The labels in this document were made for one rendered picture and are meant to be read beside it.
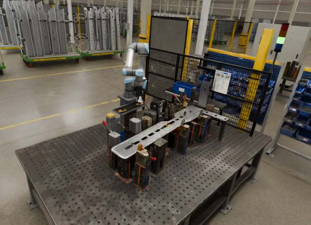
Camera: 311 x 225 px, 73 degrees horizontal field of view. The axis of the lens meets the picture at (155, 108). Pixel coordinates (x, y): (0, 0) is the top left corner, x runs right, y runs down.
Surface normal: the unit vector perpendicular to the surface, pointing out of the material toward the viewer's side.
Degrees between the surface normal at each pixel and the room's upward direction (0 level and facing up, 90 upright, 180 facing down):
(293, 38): 90
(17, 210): 0
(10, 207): 0
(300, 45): 90
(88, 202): 0
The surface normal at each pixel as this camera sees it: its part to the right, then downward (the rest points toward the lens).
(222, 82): -0.63, 0.28
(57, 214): 0.08, -0.91
